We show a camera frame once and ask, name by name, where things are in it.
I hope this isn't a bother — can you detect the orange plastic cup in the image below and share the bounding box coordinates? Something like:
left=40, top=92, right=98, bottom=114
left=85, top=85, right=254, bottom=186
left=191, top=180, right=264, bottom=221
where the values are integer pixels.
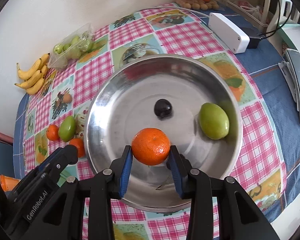
left=0, top=175, right=24, bottom=192

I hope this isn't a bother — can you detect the bunch of yellow bananas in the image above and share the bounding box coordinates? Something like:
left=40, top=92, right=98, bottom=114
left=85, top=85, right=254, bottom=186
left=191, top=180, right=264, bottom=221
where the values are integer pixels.
left=14, top=53, right=50, bottom=95

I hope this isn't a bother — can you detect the pile of green jujubes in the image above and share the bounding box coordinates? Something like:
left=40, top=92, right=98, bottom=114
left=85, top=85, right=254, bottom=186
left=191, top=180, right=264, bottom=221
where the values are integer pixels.
left=53, top=31, right=94, bottom=59

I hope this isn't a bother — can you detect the white wooden chair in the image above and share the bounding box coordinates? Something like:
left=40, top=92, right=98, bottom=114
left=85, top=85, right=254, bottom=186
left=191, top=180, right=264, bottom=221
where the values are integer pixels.
left=261, top=0, right=300, bottom=27

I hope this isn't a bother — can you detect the red patterned plastic bag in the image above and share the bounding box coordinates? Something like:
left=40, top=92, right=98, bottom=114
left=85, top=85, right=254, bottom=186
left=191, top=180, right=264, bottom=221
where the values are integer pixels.
left=236, top=0, right=264, bottom=22

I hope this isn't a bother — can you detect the clear plastic tray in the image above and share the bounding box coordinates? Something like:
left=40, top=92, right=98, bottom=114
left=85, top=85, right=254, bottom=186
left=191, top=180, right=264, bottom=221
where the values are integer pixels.
left=48, top=23, right=95, bottom=70

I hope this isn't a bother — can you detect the green mango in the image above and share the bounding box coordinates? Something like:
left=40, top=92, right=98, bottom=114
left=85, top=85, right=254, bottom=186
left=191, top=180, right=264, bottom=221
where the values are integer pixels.
left=198, top=102, right=230, bottom=140
left=58, top=116, right=76, bottom=142

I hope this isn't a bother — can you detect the pile of brown longans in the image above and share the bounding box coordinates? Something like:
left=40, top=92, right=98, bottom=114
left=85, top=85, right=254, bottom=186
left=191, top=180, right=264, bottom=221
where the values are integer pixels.
left=177, top=0, right=219, bottom=10

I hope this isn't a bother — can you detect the white cable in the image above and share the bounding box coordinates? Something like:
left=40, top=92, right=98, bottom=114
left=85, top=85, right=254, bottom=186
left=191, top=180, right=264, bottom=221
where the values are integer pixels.
left=150, top=5, right=211, bottom=18

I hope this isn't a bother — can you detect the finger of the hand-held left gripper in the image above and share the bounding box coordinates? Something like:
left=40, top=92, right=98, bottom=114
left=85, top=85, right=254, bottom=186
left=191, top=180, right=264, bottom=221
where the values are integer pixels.
left=30, top=144, right=78, bottom=186

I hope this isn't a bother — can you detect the pale green board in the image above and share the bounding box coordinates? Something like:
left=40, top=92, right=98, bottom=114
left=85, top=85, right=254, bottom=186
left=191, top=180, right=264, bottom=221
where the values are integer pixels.
left=280, top=24, right=300, bottom=53

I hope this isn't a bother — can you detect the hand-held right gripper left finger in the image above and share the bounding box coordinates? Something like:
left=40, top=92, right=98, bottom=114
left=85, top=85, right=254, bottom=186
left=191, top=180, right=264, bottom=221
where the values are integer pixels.
left=28, top=145, right=133, bottom=240

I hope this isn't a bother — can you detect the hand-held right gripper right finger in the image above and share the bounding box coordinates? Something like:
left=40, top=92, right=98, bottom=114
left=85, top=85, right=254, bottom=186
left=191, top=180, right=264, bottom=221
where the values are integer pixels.
left=166, top=145, right=275, bottom=240

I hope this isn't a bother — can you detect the dark purple plum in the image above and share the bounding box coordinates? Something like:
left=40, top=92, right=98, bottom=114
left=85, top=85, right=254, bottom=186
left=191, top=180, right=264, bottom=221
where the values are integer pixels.
left=154, top=99, right=173, bottom=118

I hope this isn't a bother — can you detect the white power box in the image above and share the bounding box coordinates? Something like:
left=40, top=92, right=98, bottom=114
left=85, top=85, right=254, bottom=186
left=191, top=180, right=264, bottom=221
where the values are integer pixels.
left=208, top=12, right=250, bottom=54

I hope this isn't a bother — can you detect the round metal plate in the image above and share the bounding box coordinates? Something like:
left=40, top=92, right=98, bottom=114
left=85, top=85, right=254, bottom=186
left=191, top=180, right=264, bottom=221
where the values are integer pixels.
left=83, top=54, right=244, bottom=212

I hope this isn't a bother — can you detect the pink furniture edge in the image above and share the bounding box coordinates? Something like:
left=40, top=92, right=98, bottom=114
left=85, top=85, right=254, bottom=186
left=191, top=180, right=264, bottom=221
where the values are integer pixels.
left=0, top=127, right=14, bottom=145

